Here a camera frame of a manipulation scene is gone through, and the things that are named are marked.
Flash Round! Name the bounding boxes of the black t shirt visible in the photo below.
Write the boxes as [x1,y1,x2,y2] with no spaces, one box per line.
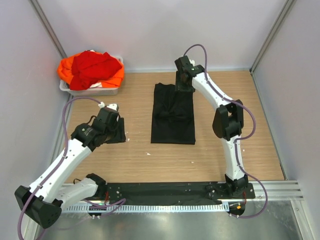
[150,83,196,145]

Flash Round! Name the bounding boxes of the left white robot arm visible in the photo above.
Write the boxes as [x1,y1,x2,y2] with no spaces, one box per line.
[14,103,120,229]

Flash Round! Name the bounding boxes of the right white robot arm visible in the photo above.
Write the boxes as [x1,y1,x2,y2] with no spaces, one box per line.
[174,55,249,198]

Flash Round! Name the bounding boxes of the white plastic basket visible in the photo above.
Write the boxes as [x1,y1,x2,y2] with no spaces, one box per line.
[58,56,124,97]

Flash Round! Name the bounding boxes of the red t shirt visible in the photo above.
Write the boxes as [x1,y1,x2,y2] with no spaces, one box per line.
[69,50,122,91]

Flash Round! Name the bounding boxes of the orange t shirt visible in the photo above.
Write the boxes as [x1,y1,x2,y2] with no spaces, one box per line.
[56,52,125,90]

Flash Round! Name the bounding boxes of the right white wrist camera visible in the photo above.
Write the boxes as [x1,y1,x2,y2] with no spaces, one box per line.
[189,59,196,66]

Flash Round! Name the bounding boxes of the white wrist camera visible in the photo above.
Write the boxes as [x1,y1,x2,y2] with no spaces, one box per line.
[189,59,196,66]
[98,101,119,112]

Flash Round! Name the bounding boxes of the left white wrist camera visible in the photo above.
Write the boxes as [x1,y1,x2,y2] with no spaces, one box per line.
[98,101,119,112]

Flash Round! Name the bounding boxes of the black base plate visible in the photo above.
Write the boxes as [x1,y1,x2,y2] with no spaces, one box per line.
[91,181,256,206]

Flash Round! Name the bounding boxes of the perforated metal cable rail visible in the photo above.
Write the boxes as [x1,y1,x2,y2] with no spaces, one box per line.
[62,202,229,214]

